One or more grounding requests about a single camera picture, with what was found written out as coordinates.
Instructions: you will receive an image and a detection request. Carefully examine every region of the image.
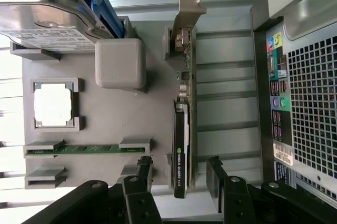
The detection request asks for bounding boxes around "green RAM stick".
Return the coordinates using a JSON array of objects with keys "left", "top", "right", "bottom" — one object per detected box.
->
[{"left": 26, "top": 144, "right": 145, "bottom": 155}]

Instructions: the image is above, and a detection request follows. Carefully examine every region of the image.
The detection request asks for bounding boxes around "grey parts rack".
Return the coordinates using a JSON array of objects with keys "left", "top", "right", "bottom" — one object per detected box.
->
[{"left": 9, "top": 16, "right": 197, "bottom": 192}]

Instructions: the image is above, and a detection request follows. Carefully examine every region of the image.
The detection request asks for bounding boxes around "silver CPU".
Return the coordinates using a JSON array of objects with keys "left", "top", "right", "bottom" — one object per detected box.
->
[{"left": 33, "top": 82, "right": 74, "bottom": 127}]

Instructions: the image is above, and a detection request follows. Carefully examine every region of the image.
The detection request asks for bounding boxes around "open grey PC case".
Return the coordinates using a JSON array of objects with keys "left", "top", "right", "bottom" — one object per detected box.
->
[{"left": 249, "top": 0, "right": 337, "bottom": 209}]

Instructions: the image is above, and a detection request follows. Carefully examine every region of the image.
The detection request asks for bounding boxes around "blue disk caddy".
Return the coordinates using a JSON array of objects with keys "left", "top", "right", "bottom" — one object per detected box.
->
[{"left": 63, "top": 0, "right": 124, "bottom": 39}]

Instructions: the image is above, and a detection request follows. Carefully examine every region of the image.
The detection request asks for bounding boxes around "silver hard disk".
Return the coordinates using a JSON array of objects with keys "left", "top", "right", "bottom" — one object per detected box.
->
[{"left": 0, "top": 0, "right": 111, "bottom": 51}]

